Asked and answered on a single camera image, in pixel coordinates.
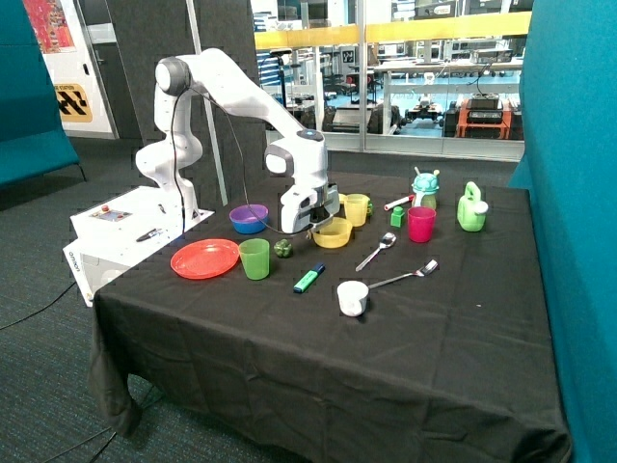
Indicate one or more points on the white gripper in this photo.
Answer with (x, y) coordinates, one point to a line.
(306, 209)

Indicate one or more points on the blue plastic bowl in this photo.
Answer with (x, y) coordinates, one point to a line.
(249, 225)

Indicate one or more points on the green highlighter pen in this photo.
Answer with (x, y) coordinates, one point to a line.
(309, 278)

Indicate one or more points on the red plastic cup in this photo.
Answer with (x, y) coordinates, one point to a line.
(421, 221)

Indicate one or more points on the metal spoon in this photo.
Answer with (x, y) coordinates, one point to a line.
(386, 241)

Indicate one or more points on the black tablecloth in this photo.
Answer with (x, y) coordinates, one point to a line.
(453, 367)

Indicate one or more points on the red plastic plate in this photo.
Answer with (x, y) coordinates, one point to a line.
(205, 259)

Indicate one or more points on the metal fork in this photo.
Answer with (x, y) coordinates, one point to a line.
(422, 272)

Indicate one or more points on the black tripod stand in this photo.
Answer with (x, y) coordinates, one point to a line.
(279, 54)

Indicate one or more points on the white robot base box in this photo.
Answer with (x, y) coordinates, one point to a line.
(118, 234)

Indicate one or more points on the green toy block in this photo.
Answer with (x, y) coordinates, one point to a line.
(397, 217)

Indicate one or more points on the green plastic cup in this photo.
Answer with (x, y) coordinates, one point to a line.
(255, 257)

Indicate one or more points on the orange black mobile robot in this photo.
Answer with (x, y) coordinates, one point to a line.
(484, 116)

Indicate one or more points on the green toy pepper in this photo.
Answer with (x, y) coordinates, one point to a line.
(283, 249)

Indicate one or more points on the teal sofa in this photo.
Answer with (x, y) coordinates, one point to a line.
(33, 141)

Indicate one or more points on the yellow black sign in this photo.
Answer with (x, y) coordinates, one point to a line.
(73, 103)

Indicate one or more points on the red white marker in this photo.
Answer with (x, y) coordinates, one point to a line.
(398, 202)

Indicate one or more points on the purple plastic bowl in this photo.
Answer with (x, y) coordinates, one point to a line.
(249, 213)

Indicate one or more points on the teal toy bottle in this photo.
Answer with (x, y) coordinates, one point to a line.
(425, 187)

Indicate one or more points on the green toy watering can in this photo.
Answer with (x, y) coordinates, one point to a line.
(471, 209)

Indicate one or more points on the teal partition panel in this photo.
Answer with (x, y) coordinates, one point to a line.
(568, 92)

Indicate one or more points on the red wall poster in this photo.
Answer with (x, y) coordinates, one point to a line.
(49, 22)

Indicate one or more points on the yellow plastic cup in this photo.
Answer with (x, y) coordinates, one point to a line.
(355, 208)

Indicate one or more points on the white crumpled cup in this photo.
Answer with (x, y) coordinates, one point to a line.
(352, 297)

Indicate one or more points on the yellow plastic bowl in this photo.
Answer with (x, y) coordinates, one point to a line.
(335, 235)

